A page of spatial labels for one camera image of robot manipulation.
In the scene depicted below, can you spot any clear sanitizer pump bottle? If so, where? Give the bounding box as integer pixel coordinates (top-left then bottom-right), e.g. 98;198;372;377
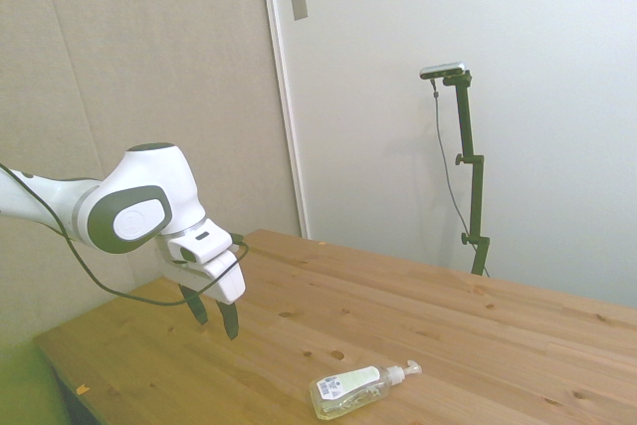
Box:
308;359;424;421

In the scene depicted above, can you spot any dark green camera stand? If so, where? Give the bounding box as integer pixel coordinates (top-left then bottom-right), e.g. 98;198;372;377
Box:
441;71;492;278

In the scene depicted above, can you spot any white door frame trim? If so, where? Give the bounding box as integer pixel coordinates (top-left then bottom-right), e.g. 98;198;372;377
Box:
257;0;313;241

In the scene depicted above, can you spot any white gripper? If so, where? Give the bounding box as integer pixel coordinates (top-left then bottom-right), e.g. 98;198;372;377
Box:
157;234;248;342

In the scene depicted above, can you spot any silver camera on stand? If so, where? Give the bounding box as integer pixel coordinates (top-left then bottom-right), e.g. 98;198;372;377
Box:
419;62;470;81

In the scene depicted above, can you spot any green cloth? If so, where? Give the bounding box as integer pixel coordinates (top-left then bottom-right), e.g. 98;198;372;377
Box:
0;338;72;425

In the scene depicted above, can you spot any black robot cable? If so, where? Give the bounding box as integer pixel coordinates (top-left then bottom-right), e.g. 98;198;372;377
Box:
0;162;251;308

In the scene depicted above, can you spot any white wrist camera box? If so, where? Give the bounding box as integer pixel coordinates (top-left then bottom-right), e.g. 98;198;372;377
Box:
166;219;236;266

